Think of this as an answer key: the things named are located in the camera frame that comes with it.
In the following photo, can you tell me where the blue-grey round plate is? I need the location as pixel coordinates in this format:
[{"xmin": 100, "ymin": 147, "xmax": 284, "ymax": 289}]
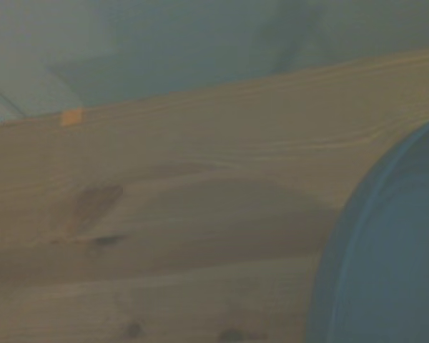
[{"xmin": 305, "ymin": 115, "xmax": 429, "ymax": 343}]

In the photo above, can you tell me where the orange tape piece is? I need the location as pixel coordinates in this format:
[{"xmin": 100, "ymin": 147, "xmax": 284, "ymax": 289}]
[{"xmin": 61, "ymin": 107, "xmax": 84, "ymax": 127}]

